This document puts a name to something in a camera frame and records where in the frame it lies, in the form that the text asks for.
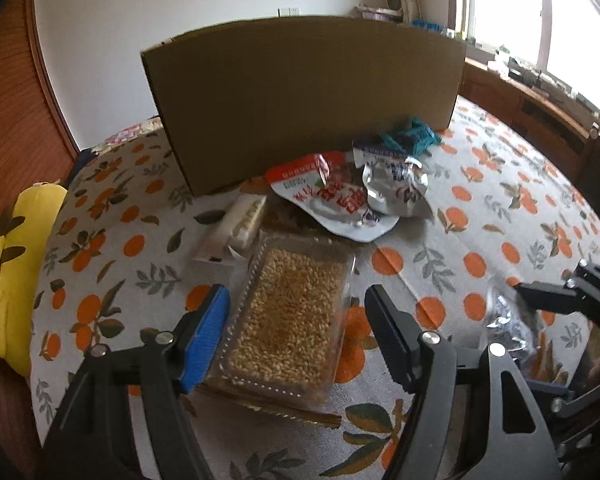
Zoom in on clear dark snack packet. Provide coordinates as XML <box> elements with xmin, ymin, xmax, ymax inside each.
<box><xmin>482</xmin><ymin>285</ymin><xmax>537</xmax><ymax>361</ymax></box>

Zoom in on floral blanket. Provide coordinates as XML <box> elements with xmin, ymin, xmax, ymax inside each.
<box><xmin>74</xmin><ymin>116</ymin><xmax>164</xmax><ymax>162</ymax></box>

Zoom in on wooden cabinet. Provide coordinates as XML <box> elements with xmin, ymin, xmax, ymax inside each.
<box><xmin>462</xmin><ymin>56</ymin><xmax>600</xmax><ymax>181</ymax></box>

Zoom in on wooden wardrobe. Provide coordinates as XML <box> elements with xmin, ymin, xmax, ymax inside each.
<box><xmin>0</xmin><ymin>0</ymin><xmax>83</xmax><ymax>261</ymax></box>

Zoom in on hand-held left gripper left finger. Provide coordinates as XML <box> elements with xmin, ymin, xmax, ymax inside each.
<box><xmin>40</xmin><ymin>284</ymin><xmax>231</xmax><ymax>480</ymax></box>

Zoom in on red white snack packet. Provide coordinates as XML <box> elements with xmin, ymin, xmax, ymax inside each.
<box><xmin>265</xmin><ymin>151</ymin><xmax>401</xmax><ymax>244</ymax></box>

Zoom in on dark wooden chair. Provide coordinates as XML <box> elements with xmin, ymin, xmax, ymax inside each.
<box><xmin>576</xmin><ymin>124</ymin><xmax>600</xmax><ymax>202</ymax></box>

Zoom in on teal snack packet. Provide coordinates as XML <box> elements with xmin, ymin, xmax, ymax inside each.
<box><xmin>377</xmin><ymin>116</ymin><xmax>442</xmax><ymax>157</ymax></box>

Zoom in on white rice cracker packet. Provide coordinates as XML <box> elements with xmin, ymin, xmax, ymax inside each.
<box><xmin>192</xmin><ymin>192</ymin><xmax>269</xmax><ymax>264</ymax></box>

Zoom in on brown cardboard box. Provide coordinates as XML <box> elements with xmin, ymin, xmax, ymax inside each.
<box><xmin>140</xmin><ymin>15</ymin><xmax>467</xmax><ymax>197</ymax></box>

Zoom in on clear puffed rice tray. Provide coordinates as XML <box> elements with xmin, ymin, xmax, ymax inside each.
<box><xmin>200</xmin><ymin>230</ymin><xmax>359</xmax><ymax>427</ymax></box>

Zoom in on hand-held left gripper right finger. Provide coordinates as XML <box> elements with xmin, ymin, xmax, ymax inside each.
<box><xmin>364</xmin><ymin>284</ymin><xmax>563</xmax><ymax>480</ymax></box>

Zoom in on orange print tablecloth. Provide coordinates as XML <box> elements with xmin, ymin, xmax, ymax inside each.
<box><xmin>30</xmin><ymin>95</ymin><xmax>600</xmax><ymax>480</ymax></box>

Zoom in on yellow plush toy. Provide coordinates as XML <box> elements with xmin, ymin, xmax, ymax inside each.
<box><xmin>0</xmin><ymin>180</ymin><xmax>69</xmax><ymax>379</ymax></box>

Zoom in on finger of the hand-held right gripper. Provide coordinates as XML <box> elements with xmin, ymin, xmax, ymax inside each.
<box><xmin>512</xmin><ymin>259</ymin><xmax>600</xmax><ymax>317</ymax></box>
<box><xmin>525</xmin><ymin>357</ymin><xmax>600</xmax><ymax>420</ymax></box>

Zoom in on window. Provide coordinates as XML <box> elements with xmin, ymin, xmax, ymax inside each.
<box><xmin>459</xmin><ymin>0</ymin><xmax>600</xmax><ymax>117</ymax></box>

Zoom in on silver blue snack packet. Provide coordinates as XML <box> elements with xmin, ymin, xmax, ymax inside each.
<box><xmin>352</xmin><ymin>142</ymin><xmax>436</xmax><ymax>219</ymax></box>

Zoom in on stacked boxes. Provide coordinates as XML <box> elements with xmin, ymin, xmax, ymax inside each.
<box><xmin>352</xmin><ymin>4</ymin><xmax>403</xmax><ymax>22</ymax></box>

